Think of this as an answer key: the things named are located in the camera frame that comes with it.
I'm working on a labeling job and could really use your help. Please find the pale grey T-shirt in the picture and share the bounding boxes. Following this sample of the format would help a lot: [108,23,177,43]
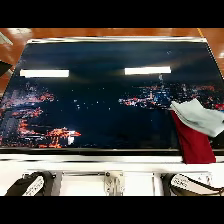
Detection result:
[169,97,224,139]

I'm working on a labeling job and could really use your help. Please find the dark red garment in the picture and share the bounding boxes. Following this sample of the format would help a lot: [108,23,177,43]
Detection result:
[170,110,217,165]

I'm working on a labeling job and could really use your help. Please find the silver frame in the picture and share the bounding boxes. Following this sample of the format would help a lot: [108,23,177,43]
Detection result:
[0,35,224,197]

